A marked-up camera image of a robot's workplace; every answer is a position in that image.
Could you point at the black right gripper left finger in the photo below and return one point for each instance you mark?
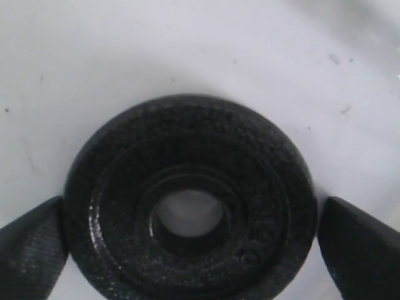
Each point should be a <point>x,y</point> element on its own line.
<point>33,252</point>

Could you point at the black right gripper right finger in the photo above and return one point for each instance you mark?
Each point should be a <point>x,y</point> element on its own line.
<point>360,252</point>

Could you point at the black weight plate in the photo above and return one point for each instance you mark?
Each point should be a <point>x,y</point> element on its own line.
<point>189,197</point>

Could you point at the white rectangular plastic tray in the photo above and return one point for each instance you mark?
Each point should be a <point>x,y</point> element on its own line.
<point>326,72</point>

